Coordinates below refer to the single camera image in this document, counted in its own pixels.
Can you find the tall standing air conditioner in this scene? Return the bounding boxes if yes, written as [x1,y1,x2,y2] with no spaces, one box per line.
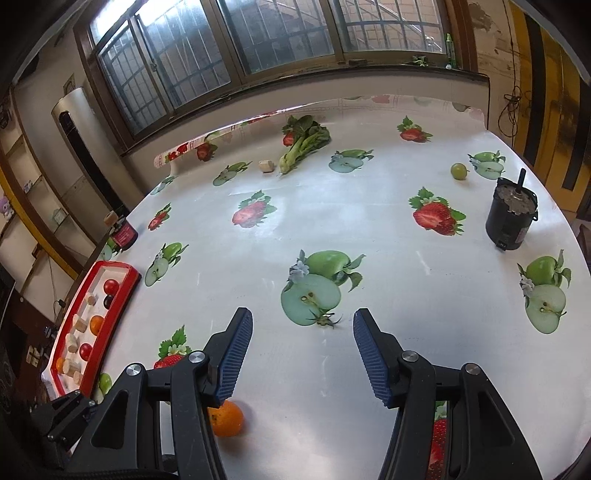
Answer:
[51,85,130,217]

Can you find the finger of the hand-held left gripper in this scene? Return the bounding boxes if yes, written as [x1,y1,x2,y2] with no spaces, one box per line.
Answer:
[30,390,99,452]

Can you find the white wall shelf unit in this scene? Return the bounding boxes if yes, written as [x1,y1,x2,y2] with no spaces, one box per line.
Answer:
[0,92,99,282]

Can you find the hanging black cable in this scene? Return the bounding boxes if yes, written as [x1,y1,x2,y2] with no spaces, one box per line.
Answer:
[498,0,532,137]

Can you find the cluster of beige cork pieces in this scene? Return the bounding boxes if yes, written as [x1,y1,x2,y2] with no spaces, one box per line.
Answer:
[62,293,100,385]

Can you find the yellow and black door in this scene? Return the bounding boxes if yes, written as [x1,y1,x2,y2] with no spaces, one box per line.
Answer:
[508,0,591,213]

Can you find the plain black motor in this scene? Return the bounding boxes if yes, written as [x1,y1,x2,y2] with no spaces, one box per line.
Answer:
[485,168,539,252]

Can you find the printed white tablecloth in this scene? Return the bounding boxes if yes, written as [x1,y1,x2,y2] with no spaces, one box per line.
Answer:
[41,95,589,480]

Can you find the green bok choy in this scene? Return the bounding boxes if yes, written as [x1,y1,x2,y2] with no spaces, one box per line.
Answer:
[278,114,331,175]

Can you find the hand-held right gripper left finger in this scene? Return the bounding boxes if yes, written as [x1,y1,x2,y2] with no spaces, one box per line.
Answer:
[67,307,254,480]

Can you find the black motor with red label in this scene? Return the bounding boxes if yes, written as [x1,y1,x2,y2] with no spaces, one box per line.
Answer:
[104,211,139,252]

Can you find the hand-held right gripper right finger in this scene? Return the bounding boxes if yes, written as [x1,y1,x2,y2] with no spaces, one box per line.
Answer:
[353,309,544,480]

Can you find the large orange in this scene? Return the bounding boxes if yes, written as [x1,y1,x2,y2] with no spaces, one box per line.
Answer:
[208,401,244,438]

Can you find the barred window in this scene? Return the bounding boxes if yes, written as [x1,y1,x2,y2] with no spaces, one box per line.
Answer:
[76,0,478,148]

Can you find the red rimmed white tray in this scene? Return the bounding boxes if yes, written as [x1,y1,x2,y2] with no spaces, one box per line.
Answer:
[42,261,140,398]

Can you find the black flat television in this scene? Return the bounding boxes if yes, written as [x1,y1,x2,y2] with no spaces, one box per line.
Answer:
[0,267,17,333]

